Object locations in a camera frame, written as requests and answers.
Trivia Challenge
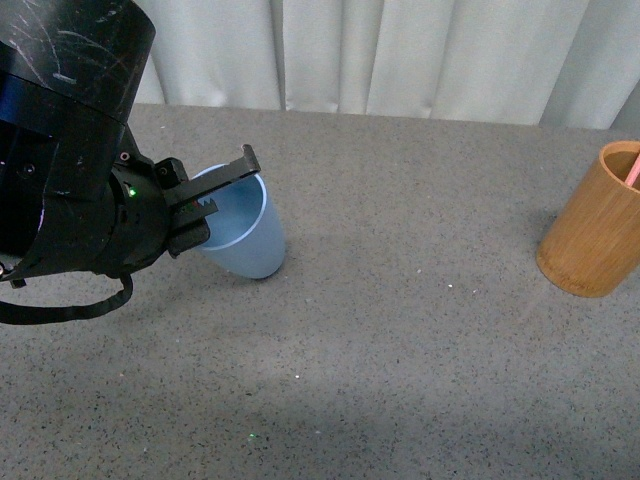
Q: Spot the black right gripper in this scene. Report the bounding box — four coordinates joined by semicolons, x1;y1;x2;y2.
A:
9;126;261;283

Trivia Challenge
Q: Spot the pink chopstick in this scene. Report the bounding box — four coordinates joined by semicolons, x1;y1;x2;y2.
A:
624;154;640;187

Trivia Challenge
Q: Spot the blue plastic cup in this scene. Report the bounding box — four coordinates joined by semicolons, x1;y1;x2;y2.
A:
196;174;285;279

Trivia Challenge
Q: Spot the bamboo chopstick holder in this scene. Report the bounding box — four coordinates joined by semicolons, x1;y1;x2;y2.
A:
536;141;639;297

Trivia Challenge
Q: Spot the white curtain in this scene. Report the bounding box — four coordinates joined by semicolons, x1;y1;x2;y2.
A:
137;1;639;133

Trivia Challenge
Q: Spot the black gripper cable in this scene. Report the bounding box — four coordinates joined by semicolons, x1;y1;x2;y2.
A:
0;272;135;326

